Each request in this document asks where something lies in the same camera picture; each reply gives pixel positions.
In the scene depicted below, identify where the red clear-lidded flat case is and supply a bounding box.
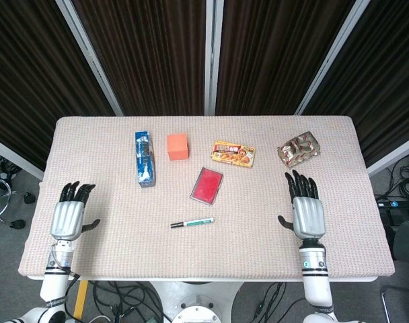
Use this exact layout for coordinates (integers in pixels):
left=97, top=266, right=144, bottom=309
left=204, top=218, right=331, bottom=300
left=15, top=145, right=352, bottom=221
left=190, top=166, right=225, bottom=205

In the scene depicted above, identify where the black power strip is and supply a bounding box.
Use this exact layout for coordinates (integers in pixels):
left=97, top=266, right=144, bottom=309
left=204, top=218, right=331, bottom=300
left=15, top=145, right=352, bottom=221
left=375, top=196, right=409, bottom=210

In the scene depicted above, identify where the white partition bottom rail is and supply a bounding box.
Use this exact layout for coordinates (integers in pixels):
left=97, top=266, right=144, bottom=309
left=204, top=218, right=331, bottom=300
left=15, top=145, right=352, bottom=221
left=0, top=134, right=46, bottom=180
left=366, top=133, right=409, bottom=176

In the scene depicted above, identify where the gold foil snack bag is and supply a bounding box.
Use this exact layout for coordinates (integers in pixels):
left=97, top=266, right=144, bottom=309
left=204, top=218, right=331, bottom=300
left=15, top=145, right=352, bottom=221
left=276, top=131, right=322, bottom=169

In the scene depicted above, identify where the yellow curry roux box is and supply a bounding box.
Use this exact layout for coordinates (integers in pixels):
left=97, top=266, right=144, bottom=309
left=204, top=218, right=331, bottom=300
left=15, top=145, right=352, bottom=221
left=210, top=140, right=256, bottom=168

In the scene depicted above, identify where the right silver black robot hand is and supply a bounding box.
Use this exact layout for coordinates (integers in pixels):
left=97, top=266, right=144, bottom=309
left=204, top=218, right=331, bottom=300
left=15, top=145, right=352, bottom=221
left=277, top=170, right=326, bottom=240

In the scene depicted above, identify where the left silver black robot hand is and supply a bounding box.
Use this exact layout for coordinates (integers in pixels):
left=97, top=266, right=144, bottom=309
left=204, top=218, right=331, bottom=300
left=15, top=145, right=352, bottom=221
left=49, top=180, right=101, bottom=242

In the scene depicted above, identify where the black chair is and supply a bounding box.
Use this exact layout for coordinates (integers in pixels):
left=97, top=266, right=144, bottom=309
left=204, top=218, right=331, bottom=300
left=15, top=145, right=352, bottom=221
left=381, top=220, right=409, bottom=323

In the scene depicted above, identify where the blue rectangular box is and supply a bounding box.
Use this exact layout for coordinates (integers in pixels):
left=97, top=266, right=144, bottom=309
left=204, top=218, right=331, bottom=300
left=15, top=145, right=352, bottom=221
left=134, top=130, right=157, bottom=188

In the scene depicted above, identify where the dark brown partition panel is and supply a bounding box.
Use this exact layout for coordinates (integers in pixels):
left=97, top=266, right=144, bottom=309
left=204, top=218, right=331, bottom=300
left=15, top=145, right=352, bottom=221
left=304, top=0, right=409, bottom=168
left=72, top=0, right=212, bottom=116
left=216, top=0, right=357, bottom=116
left=0, top=0, right=115, bottom=171

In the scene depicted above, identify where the white partition post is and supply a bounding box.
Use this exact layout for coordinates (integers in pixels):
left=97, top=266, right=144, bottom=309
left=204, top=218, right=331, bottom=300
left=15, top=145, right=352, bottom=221
left=294, top=0, right=372, bottom=116
left=204, top=0, right=225, bottom=116
left=55, top=0, right=124, bottom=117

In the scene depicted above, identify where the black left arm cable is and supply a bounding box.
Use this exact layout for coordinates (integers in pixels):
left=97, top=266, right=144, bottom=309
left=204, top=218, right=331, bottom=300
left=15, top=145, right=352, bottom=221
left=48, top=244, right=81, bottom=281

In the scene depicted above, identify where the white green marker body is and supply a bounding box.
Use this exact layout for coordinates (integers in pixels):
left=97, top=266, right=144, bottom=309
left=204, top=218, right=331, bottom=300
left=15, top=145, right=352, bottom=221
left=183, top=217, right=215, bottom=227

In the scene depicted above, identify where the black floor cable bundle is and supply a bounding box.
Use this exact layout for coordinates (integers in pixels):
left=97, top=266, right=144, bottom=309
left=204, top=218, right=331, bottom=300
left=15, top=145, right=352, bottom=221
left=375, top=156, right=409, bottom=203
left=86, top=281, right=167, bottom=323

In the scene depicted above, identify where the orange foam cube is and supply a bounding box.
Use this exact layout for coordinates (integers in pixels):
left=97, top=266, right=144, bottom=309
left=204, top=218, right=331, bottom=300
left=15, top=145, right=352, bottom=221
left=166, top=133, right=190, bottom=162

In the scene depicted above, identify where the beige woven table cloth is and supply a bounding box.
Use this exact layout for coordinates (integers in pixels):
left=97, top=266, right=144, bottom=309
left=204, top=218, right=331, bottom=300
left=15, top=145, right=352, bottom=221
left=17, top=116, right=396, bottom=280

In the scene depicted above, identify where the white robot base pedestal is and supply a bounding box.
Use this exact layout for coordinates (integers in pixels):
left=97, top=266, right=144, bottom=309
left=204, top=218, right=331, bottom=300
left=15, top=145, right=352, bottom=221
left=149, top=281, right=246, bottom=323

